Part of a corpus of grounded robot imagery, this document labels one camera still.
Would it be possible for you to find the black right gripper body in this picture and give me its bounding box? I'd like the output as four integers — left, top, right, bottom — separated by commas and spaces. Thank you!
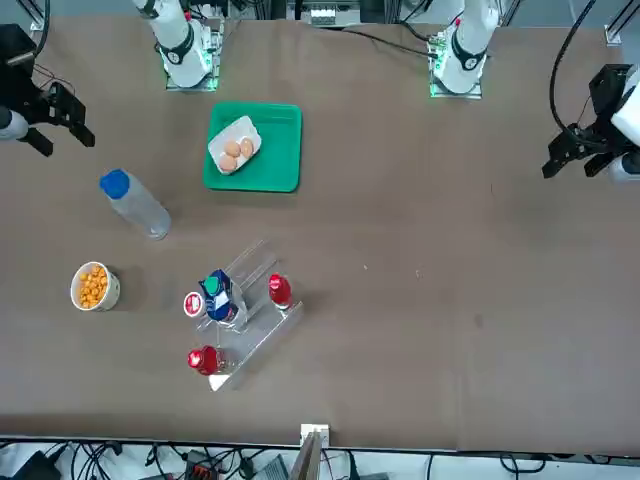
0, 24, 56, 130

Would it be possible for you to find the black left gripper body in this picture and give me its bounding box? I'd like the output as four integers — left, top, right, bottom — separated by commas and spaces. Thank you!
569, 64, 634, 154

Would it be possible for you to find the clear acrylic display stand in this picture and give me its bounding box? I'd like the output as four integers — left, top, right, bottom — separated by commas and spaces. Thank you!
192, 237, 307, 393

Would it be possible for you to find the clear bottle with blue cap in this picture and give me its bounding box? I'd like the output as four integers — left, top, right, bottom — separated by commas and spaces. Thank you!
98, 169, 173, 242

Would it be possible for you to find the white egg holder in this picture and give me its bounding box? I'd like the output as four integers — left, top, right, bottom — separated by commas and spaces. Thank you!
206, 115, 263, 177

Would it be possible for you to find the white cup of orange snacks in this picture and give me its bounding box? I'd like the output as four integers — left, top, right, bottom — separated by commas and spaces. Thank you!
69, 260, 122, 313

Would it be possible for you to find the green plastic tray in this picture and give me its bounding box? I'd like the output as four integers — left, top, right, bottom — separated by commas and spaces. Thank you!
201, 101, 304, 194

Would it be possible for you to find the red bottle with white lid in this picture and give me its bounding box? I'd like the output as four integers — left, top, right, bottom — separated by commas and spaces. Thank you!
183, 291, 207, 320

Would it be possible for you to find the grey power strip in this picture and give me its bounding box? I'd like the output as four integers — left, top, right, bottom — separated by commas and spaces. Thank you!
307, 5, 344, 26

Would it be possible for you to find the red cola bottle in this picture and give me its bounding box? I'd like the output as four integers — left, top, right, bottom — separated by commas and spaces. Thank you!
186, 344, 227, 377
268, 273, 294, 310

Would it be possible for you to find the black box on floor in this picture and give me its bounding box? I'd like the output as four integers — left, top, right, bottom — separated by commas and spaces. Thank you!
8, 449, 64, 480

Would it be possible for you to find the black device with orange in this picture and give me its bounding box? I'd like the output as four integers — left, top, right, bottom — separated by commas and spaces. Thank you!
183, 448, 222, 480

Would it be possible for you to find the black arching cable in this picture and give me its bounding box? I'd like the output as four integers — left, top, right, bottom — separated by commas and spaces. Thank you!
548, 0, 599, 134

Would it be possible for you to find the black cable on table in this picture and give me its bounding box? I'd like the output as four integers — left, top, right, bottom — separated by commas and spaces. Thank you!
343, 27, 434, 56

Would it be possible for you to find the upright camera post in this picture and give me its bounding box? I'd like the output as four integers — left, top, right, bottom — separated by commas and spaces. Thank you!
289, 430, 324, 480

